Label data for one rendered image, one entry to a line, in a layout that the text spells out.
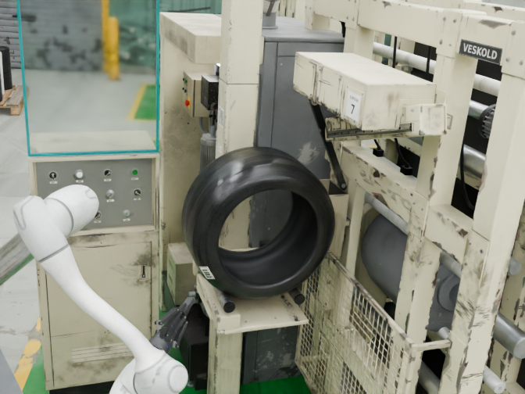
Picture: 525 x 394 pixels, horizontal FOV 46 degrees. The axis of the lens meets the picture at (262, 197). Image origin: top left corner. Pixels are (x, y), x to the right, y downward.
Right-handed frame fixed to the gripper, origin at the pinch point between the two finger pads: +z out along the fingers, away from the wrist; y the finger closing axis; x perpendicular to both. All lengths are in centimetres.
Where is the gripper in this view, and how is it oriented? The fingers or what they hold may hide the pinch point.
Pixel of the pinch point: (186, 306)
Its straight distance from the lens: 218.9
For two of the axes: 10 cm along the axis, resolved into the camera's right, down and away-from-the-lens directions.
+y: 4.2, 7.8, 4.7
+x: 8.0, -0.7, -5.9
